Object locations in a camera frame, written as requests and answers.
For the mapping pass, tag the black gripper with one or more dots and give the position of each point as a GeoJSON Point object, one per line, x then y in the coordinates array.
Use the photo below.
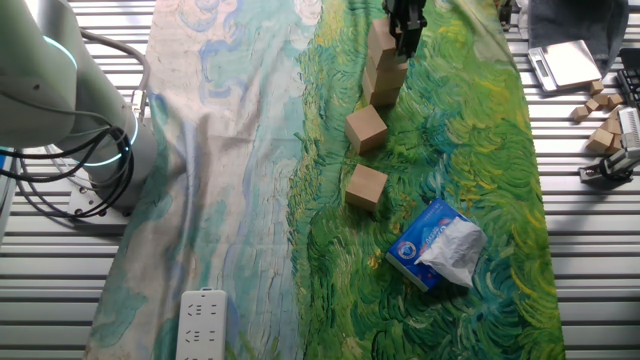
{"type": "Point", "coordinates": [406, 12]}

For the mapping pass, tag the light wooden cube block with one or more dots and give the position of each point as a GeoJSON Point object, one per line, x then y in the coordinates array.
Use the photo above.
{"type": "Point", "coordinates": [382, 97]}
{"type": "Point", "coordinates": [366, 186]}
{"type": "Point", "coordinates": [380, 40]}
{"type": "Point", "coordinates": [387, 77]}
{"type": "Point", "coordinates": [365, 127]}

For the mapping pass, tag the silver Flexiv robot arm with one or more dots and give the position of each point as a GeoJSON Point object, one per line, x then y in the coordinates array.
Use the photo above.
{"type": "Point", "coordinates": [40, 75]}

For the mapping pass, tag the silver digital scale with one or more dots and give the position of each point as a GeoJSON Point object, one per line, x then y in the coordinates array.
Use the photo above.
{"type": "Point", "coordinates": [570, 62]}

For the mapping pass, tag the small wooden block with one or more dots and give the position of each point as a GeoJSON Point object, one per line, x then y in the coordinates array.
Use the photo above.
{"type": "Point", "coordinates": [601, 99]}
{"type": "Point", "coordinates": [615, 100]}
{"type": "Point", "coordinates": [611, 125]}
{"type": "Point", "coordinates": [596, 87]}
{"type": "Point", "coordinates": [580, 113]}
{"type": "Point", "coordinates": [599, 141]}
{"type": "Point", "coordinates": [592, 105]}
{"type": "Point", "coordinates": [616, 144]}

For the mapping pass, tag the grey cloth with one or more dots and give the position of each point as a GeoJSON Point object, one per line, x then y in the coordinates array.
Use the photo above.
{"type": "Point", "coordinates": [600, 25]}

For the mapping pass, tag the blue tissue pack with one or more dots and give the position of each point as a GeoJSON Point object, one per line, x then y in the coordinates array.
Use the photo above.
{"type": "Point", "coordinates": [420, 240]}

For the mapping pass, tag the painted landscape cloth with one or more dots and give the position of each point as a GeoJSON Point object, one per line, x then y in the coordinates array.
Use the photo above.
{"type": "Point", "coordinates": [250, 200]}

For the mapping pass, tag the black calculator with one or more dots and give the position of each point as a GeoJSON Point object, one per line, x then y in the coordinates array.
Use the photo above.
{"type": "Point", "coordinates": [631, 87]}

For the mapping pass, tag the white ribbed device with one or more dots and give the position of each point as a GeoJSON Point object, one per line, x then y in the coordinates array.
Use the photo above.
{"type": "Point", "coordinates": [631, 127]}

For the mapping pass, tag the white power strip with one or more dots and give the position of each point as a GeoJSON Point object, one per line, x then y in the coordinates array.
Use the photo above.
{"type": "Point", "coordinates": [200, 325]}

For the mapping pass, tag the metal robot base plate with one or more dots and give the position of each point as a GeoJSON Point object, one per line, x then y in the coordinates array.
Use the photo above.
{"type": "Point", "coordinates": [85, 200]}

